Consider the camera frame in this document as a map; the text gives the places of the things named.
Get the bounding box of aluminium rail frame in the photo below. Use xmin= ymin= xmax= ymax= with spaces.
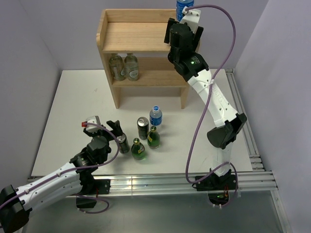
xmin=26 ymin=68 xmax=292 ymax=233

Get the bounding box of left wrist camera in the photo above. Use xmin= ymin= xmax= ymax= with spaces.
xmin=82 ymin=116 xmax=101 ymax=133

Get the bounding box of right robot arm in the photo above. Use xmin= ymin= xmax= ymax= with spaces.
xmin=164 ymin=18 xmax=247 ymax=189

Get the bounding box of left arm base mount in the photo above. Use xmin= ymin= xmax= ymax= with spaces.
xmin=75 ymin=179 xmax=111 ymax=214

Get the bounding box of purple cable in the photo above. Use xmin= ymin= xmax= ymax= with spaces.
xmin=185 ymin=5 xmax=239 ymax=207
xmin=0 ymin=122 xmax=120 ymax=214

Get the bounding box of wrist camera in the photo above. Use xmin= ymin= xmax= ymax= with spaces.
xmin=180 ymin=7 xmax=201 ymax=33
xmin=82 ymin=116 xmax=101 ymax=133

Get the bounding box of clear glass bottle right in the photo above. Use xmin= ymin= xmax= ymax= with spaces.
xmin=124 ymin=53 xmax=139 ymax=82

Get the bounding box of blue label water bottle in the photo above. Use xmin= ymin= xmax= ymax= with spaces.
xmin=176 ymin=0 xmax=194 ymax=21
xmin=149 ymin=106 xmax=163 ymax=127

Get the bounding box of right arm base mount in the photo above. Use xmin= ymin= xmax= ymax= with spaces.
xmin=192 ymin=173 xmax=238 ymax=208

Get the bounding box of wooden two-tier shelf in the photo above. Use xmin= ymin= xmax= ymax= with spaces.
xmin=96 ymin=9 xmax=190 ymax=109

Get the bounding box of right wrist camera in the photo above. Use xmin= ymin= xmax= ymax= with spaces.
xmin=180 ymin=7 xmax=201 ymax=33

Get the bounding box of clear glass bottle left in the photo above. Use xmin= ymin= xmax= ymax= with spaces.
xmin=109 ymin=53 xmax=125 ymax=81

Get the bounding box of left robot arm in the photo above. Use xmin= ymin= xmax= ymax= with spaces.
xmin=0 ymin=116 xmax=123 ymax=233

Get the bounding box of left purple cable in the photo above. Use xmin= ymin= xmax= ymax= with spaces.
xmin=0 ymin=122 xmax=120 ymax=214

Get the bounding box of dark beverage can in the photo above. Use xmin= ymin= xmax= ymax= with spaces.
xmin=117 ymin=133 xmax=130 ymax=154
xmin=137 ymin=116 xmax=149 ymax=140

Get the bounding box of clear glass bottle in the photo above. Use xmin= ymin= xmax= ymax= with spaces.
xmin=109 ymin=53 xmax=125 ymax=81
xmin=124 ymin=53 xmax=139 ymax=82

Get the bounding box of green glass bottle yellow label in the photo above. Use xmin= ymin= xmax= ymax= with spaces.
xmin=147 ymin=126 xmax=160 ymax=149

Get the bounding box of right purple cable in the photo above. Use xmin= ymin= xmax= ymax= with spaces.
xmin=185 ymin=5 xmax=239 ymax=207

